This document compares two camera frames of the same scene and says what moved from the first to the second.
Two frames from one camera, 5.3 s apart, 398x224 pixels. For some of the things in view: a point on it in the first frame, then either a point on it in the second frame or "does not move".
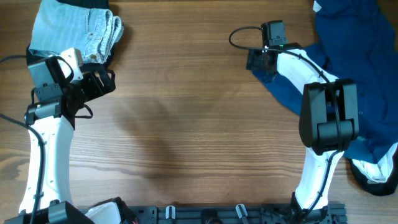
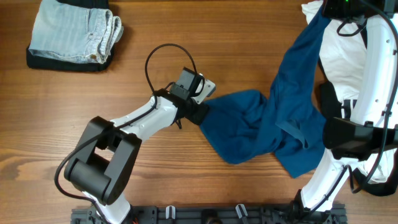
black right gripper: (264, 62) -> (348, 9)
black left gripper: (91, 79) -> (201, 112)
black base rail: (234, 214) does not move
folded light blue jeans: (58, 25) does not move
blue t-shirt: (356, 42) -> (245, 126)
